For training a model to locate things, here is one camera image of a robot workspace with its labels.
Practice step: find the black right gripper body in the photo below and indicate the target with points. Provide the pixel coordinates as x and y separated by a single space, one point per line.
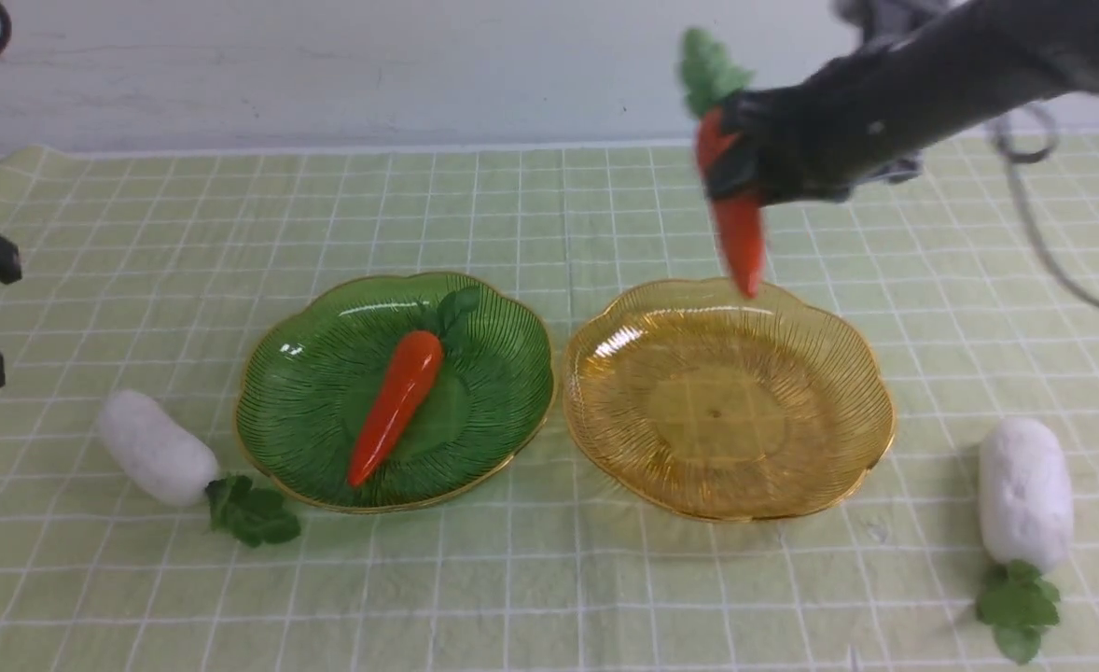
758 142

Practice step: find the orange toy carrot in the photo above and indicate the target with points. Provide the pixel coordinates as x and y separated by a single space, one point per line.
410 376
709 75

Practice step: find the white toy radish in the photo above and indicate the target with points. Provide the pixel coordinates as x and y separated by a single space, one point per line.
178 469
1026 515

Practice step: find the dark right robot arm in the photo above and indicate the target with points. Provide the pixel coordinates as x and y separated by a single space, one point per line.
819 139

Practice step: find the green checkered tablecloth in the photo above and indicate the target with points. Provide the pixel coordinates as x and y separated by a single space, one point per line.
160 273

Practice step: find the amber glass plate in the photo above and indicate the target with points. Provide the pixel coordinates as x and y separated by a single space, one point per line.
722 408

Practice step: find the green glass plate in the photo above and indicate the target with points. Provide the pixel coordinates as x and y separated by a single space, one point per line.
308 385

